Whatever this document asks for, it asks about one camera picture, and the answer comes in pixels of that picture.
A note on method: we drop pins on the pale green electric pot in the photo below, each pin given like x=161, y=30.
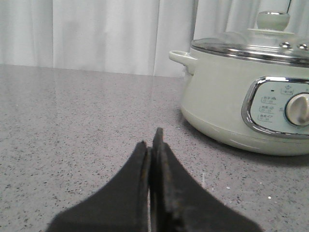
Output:
x=253, y=105

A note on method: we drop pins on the white curtain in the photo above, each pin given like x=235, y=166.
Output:
x=125, y=36

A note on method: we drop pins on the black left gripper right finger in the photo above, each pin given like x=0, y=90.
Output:
x=180, y=204

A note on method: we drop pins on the glass pot lid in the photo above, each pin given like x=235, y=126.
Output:
x=268, y=42

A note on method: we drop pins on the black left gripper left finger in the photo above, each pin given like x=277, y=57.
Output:
x=120, y=206

